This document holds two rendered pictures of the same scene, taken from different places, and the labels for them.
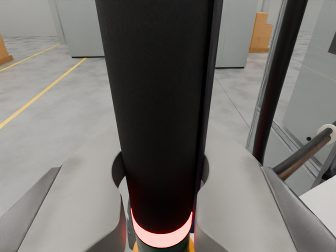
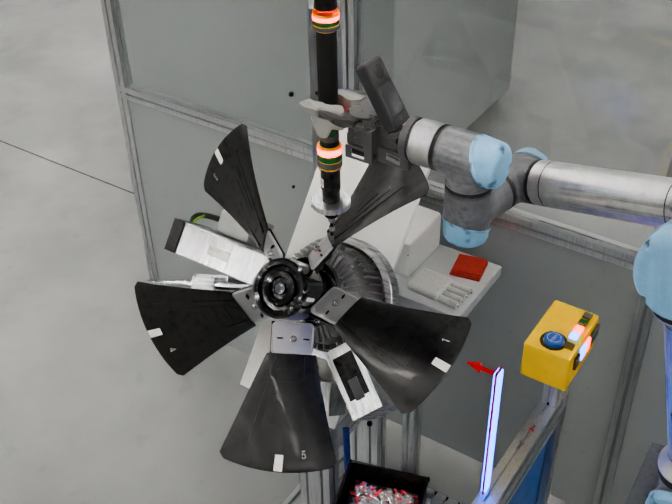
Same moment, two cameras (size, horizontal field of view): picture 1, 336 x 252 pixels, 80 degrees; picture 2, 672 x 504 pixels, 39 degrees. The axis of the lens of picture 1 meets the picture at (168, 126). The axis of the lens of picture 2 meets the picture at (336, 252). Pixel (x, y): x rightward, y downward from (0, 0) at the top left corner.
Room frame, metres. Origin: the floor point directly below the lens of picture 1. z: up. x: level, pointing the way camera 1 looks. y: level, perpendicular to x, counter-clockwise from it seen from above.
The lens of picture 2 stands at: (-0.75, 1.15, 2.40)
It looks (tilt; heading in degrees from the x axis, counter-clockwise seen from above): 37 degrees down; 305
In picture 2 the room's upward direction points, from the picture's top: 1 degrees counter-clockwise
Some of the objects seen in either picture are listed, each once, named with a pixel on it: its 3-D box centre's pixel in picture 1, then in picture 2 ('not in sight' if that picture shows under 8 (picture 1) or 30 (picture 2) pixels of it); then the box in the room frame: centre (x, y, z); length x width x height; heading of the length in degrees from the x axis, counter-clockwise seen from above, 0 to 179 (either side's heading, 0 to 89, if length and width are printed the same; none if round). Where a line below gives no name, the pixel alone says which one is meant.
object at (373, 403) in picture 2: not in sight; (365, 379); (0.02, -0.03, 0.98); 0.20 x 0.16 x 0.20; 91
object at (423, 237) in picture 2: not in sight; (398, 235); (0.27, -0.57, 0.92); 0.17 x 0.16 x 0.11; 91
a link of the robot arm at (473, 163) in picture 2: not in sight; (471, 158); (-0.20, 0.01, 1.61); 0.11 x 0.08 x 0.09; 179
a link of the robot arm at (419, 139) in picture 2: not in sight; (428, 142); (-0.12, 0.00, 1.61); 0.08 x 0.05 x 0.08; 89
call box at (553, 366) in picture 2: not in sight; (559, 346); (-0.28, -0.30, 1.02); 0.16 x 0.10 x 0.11; 91
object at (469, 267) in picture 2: not in sight; (469, 266); (0.08, -0.61, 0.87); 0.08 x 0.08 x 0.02; 11
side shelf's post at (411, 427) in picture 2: not in sight; (413, 389); (0.20, -0.54, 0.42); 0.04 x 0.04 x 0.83; 1
